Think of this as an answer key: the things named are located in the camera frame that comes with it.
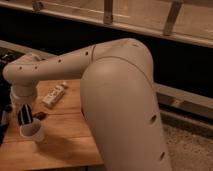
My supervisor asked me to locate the metal window railing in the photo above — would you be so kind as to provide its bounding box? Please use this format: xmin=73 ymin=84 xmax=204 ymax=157
xmin=0 ymin=0 xmax=213 ymax=48

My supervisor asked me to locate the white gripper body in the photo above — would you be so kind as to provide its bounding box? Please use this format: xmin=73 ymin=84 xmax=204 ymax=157
xmin=10 ymin=87 xmax=37 ymax=108

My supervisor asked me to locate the dark red small object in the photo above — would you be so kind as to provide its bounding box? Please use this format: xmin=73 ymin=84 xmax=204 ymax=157
xmin=33 ymin=112 xmax=47 ymax=120

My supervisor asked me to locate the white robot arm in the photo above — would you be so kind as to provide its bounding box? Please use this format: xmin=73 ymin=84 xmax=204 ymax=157
xmin=3 ymin=38 xmax=172 ymax=171

